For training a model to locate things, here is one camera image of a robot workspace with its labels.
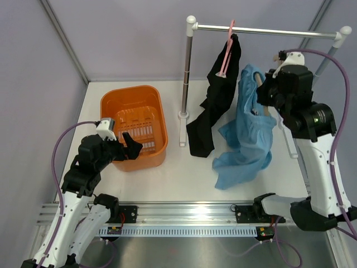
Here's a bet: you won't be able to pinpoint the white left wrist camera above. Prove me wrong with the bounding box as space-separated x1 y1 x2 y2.
96 118 117 141

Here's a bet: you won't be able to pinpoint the aluminium frame post left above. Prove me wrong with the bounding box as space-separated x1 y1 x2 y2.
38 0 90 85

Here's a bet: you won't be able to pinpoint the aluminium frame post right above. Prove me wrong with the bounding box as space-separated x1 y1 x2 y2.
281 0 334 83

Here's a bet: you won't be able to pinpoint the aluminium frame post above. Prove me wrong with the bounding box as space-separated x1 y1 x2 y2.
281 0 334 83
38 0 90 85

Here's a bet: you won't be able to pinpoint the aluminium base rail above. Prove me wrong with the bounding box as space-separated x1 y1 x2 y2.
36 201 340 227

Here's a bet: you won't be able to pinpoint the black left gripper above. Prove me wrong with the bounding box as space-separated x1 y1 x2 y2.
95 132 142 171

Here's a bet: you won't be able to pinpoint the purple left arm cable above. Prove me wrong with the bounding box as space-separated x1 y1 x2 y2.
33 121 98 268

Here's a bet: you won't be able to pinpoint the metal clothes rack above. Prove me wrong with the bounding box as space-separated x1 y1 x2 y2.
178 15 352 147

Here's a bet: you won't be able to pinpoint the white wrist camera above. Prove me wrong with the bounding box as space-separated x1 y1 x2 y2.
272 51 305 79
96 118 117 141

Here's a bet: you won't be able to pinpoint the beige wooden hanger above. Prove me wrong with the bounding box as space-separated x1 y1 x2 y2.
254 54 282 116

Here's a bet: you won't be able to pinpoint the pink plastic hanger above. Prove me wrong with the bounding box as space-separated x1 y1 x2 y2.
216 20 235 78

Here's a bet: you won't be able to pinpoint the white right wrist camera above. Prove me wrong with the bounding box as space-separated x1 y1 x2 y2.
272 51 305 79

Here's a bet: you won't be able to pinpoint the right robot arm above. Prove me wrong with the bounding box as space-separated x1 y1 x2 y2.
252 65 356 232

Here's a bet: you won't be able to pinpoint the black shorts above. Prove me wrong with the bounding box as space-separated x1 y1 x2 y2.
186 33 242 158

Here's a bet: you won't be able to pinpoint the light blue shorts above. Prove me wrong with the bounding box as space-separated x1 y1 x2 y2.
213 64 277 190

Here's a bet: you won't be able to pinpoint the white slotted cable duct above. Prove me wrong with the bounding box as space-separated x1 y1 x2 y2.
97 226 257 237

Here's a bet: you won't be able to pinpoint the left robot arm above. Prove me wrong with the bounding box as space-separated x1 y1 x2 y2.
22 132 142 267

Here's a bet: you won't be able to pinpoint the orange plastic laundry basket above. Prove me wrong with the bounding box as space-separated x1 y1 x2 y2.
100 85 168 172

